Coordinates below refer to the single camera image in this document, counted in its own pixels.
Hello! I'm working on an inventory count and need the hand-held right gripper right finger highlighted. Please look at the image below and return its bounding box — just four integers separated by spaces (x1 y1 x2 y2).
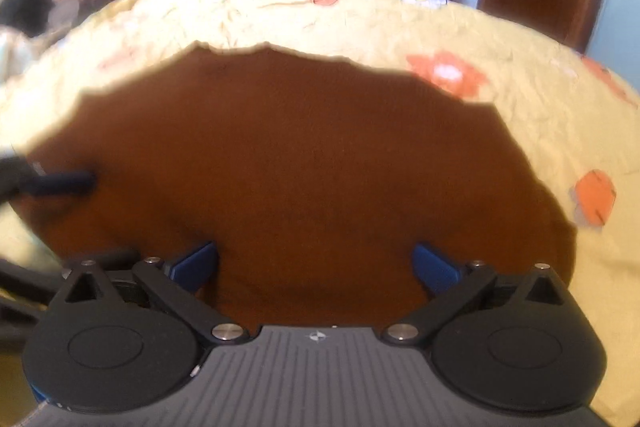
382 243 572 348

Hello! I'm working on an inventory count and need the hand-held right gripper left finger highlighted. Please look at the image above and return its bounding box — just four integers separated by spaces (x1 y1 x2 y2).
50 241 251 348

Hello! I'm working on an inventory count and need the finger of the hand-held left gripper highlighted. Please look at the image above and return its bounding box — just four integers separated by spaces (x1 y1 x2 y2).
0 248 139 308
0 155 99 202

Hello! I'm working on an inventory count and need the brown knit sweater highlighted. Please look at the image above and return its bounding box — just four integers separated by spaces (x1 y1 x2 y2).
10 42 579 333

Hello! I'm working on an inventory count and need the dark cloth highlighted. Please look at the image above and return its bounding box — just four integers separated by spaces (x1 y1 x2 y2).
0 0 55 38

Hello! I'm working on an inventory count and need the yellow printed bedsheet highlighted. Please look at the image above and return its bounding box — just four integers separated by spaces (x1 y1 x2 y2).
0 0 640 427

